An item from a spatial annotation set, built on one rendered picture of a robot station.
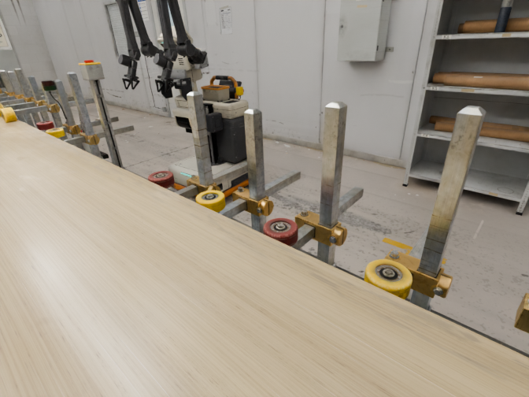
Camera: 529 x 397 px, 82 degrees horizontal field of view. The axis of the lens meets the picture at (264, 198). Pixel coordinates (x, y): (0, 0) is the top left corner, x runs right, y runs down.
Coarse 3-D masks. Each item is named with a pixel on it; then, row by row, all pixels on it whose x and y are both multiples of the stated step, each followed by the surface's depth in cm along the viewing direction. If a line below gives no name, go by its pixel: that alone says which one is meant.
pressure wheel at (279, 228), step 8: (264, 224) 71; (272, 224) 72; (280, 224) 70; (288, 224) 71; (296, 224) 71; (264, 232) 69; (272, 232) 68; (280, 232) 68; (288, 232) 68; (296, 232) 69; (280, 240) 67; (288, 240) 68; (296, 240) 70
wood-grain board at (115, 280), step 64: (0, 128) 169; (0, 192) 94; (64, 192) 93; (128, 192) 91; (0, 256) 65; (64, 256) 65; (128, 256) 64; (192, 256) 63; (256, 256) 62; (0, 320) 50; (64, 320) 50; (128, 320) 49; (192, 320) 49; (256, 320) 48; (320, 320) 48; (384, 320) 47; (448, 320) 47; (0, 384) 40; (64, 384) 40; (128, 384) 40; (192, 384) 40; (256, 384) 39; (320, 384) 39; (384, 384) 39; (448, 384) 38; (512, 384) 38
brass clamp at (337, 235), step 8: (296, 216) 84; (312, 216) 84; (312, 224) 81; (320, 224) 80; (336, 224) 79; (320, 232) 80; (328, 232) 78; (336, 232) 77; (344, 232) 79; (320, 240) 81; (328, 240) 79; (336, 240) 77; (344, 240) 80
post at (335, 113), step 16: (336, 112) 65; (336, 128) 66; (336, 144) 68; (336, 160) 70; (336, 176) 72; (320, 192) 76; (336, 192) 75; (320, 208) 78; (336, 208) 77; (320, 256) 84
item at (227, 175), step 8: (232, 168) 126; (240, 168) 126; (216, 176) 119; (224, 176) 120; (232, 176) 124; (192, 184) 113; (216, 184) 118; (176, 192) 108; (184, 192) 108; (192, 192) 110
